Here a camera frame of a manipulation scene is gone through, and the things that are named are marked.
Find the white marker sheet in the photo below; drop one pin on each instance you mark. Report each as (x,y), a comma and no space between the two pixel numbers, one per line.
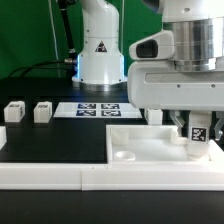
(96,110)

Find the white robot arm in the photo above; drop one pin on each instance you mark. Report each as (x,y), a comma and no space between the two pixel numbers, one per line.
(181,67)

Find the white square table top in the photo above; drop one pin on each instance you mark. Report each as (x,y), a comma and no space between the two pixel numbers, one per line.
(139,144)

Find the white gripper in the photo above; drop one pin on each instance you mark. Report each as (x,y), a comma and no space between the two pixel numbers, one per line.
(155,85)

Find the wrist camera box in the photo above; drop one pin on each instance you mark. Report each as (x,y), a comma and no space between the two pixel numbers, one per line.
(159,46)

